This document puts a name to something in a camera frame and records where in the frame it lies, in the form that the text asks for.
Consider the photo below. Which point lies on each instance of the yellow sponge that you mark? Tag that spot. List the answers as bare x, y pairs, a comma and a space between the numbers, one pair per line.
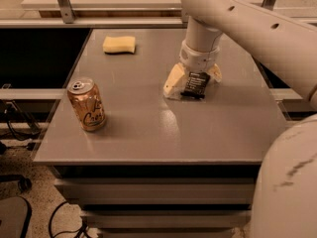
115, 45

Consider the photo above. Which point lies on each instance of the black rxbar chocolate wrapper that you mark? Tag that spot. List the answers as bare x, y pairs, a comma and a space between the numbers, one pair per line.
196, 85

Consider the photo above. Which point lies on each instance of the orange La Croix can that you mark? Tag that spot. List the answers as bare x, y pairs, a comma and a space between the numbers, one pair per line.
84, 96

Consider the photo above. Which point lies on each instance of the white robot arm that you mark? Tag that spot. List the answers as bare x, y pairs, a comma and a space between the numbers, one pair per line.
285, 199

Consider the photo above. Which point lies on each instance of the dark office chair base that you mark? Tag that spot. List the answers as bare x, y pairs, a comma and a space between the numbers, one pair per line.
15, 212

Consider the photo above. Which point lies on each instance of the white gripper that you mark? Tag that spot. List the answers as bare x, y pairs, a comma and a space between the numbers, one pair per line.
199, 59

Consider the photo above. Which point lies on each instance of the grey drawer cabinet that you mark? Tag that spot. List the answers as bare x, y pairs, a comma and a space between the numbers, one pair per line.
160, 201

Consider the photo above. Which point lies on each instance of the metal railing bracket left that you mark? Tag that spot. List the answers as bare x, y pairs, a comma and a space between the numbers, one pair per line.
66, 11

